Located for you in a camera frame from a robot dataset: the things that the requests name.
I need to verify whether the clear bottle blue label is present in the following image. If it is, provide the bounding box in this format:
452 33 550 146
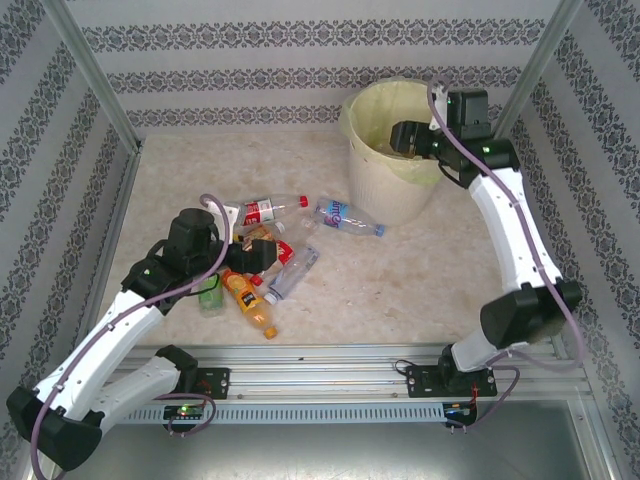
313 197 387 238

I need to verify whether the orange juice bottle black label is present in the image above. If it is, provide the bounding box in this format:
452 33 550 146
221 268 279 341

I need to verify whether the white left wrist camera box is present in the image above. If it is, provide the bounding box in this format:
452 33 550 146
219 198 250 227

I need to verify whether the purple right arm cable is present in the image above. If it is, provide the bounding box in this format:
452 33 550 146
427 75 586 436

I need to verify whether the clear plastic bottle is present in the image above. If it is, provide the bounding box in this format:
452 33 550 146
296 216 321 246

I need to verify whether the green label plastic bottle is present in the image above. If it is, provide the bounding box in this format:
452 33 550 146
197 272 225 320

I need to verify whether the clear bottle red white label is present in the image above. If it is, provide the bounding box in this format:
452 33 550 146
234 194 311 227

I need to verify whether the aluminium frame post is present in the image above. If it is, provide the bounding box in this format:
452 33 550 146
487 0 585 147
42 0 145 151

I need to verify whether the aluminium side rail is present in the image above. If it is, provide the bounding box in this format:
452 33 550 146
67 149 145 366

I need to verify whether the slotted grey cable duct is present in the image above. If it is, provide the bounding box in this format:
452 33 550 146
102 402 447 426

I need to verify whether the cream plastic bin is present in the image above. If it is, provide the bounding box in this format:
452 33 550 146
344 79 467 227

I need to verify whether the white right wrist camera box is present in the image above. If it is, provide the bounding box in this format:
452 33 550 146
428 82 451 132

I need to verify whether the grey metal sheet tray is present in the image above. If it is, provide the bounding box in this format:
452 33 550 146
29 399 621 480

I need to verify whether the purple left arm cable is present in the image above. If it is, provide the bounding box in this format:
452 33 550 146
29 193 232 480

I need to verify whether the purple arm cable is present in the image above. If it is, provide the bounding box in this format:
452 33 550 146
29 193 232 480
427 75 586 436

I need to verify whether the blue-tinted clear water bottle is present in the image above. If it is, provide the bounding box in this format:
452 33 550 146
263 244 322 305

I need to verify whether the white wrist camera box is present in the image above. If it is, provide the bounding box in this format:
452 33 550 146
219 198 250 227
428 82 451 132

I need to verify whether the amber tea bottle white cap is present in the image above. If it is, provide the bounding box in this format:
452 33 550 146
234 222 287 247

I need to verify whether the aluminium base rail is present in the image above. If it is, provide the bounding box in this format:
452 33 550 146
47 343 587 401

